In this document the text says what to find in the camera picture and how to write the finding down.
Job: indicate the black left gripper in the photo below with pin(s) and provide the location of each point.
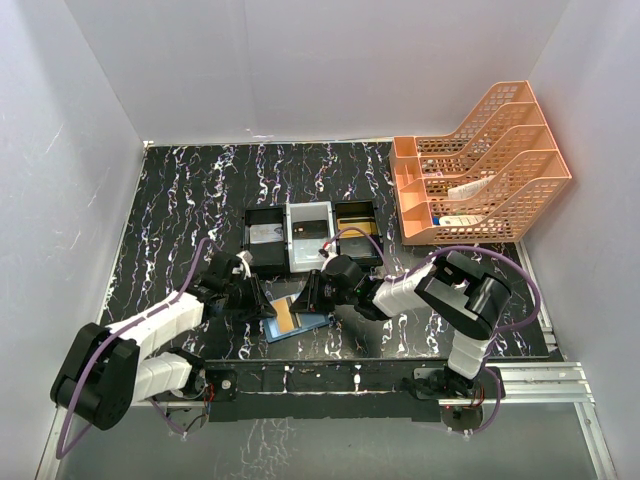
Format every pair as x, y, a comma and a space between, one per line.
259, 306

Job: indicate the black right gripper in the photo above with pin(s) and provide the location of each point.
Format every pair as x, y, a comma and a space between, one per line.
308, 301

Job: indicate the blue card holder wallet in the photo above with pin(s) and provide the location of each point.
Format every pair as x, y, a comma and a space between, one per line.
305, 322

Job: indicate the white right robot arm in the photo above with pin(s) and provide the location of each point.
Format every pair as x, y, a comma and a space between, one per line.
458, 289

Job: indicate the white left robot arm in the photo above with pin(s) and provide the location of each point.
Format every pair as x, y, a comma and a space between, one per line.
108, 368

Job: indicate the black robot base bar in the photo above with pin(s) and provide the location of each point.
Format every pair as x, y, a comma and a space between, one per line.
334, 389

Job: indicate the black left card tray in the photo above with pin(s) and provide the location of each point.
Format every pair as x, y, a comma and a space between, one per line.
270, 258

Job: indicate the black card tray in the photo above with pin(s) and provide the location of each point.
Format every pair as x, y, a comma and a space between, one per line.
270, 258
364, 245

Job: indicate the white silver card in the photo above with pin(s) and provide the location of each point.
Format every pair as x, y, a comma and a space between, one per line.
265, 233

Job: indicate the white middle card tray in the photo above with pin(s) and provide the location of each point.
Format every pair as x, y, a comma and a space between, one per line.
304, 254

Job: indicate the black right card tray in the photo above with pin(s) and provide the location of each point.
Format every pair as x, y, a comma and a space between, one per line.
364, 245

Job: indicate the white bottle in organizer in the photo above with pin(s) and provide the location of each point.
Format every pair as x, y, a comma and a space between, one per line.
457, 220

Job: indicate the white paper in organizer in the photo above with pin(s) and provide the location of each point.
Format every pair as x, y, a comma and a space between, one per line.
468, 190

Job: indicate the orange plastic file organizer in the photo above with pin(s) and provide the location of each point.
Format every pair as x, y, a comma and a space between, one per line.
506, 135

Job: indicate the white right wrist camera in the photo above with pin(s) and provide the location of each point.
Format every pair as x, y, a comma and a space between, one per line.
328, 251

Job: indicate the aluminium frame rail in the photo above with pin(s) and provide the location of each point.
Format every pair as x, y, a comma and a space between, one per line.
546, 382

